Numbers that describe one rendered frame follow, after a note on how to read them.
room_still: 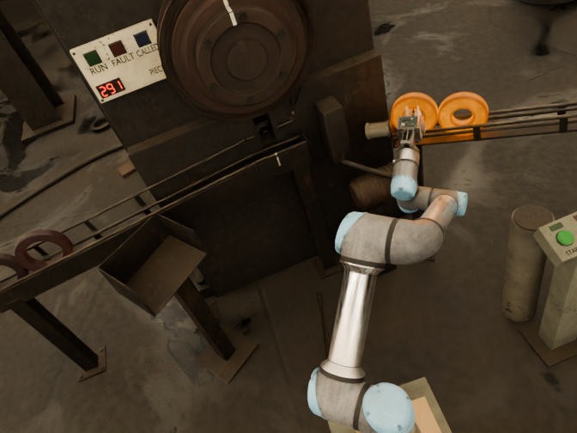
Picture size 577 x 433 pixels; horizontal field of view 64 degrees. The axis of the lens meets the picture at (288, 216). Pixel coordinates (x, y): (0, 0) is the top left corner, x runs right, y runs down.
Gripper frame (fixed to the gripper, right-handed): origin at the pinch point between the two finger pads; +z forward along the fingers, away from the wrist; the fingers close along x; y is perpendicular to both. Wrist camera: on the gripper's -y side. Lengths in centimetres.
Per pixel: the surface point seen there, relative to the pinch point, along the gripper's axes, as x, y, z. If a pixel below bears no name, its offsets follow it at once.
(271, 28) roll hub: 34, 46, -9
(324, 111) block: 29.4, 6.8, -5.1
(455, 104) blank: -13.4, 3.7, -1.6
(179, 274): 69, 2, -68
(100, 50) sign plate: 86, 52, -18
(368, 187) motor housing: 15.7, -18.3, -20.4
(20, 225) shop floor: 253, -73, -22
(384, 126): 10.3, -4.4, -3.5
